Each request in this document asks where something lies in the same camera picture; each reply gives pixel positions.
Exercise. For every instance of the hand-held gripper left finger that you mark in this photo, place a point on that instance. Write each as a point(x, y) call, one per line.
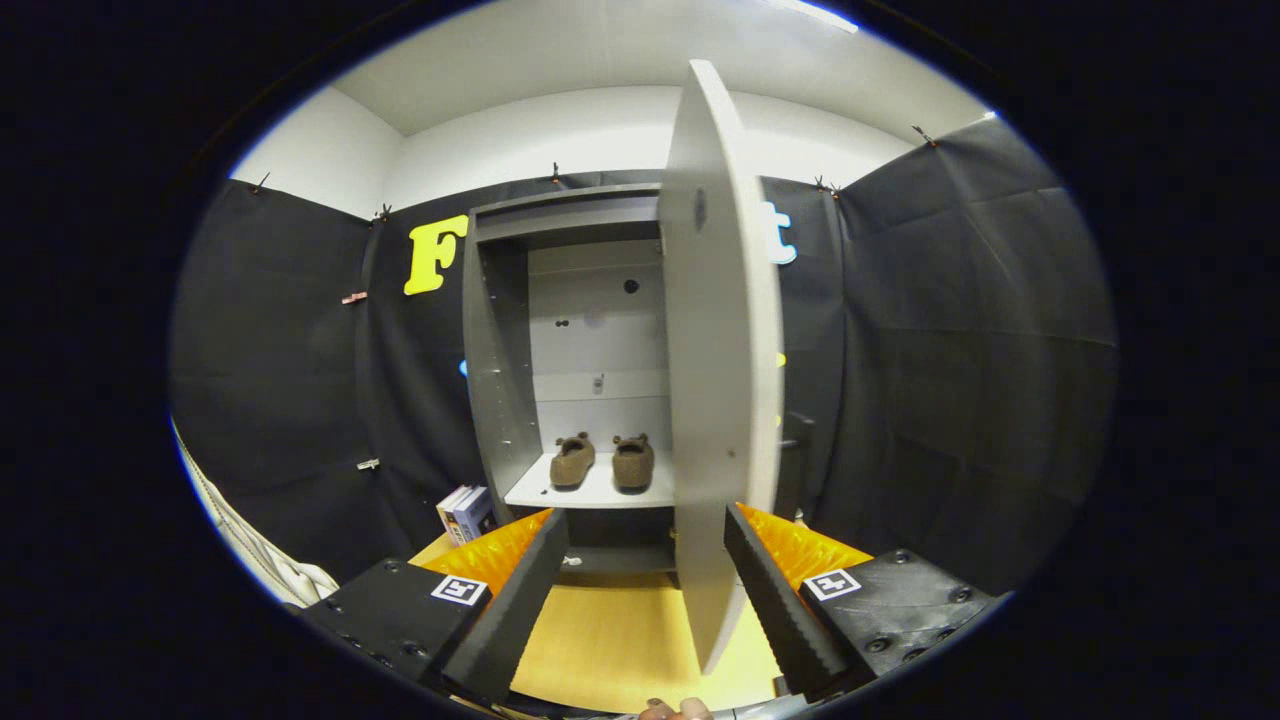
point(515, 610)

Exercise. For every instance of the brown fuzzy shoe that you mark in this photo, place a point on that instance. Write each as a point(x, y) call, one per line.
point(572, 462)
point(633, 463)

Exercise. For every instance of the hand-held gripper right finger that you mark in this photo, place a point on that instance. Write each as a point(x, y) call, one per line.
point(775, 610)

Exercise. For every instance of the white ribbed fabric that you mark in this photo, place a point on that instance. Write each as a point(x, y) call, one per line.
point(250, 540)

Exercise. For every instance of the long ceiling light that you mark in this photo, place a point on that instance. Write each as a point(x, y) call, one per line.
point(815, 14)

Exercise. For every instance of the grey shoe cabinet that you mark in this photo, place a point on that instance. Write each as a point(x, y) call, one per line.
point(600, 300)

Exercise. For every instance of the white spine book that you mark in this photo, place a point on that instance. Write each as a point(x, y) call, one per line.
point(455, 508)

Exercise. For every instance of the black backdrop cloth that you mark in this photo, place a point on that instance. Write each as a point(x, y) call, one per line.
point(950, 350)

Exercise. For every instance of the blue book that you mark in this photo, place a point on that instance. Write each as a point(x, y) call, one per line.
point(476, 515)

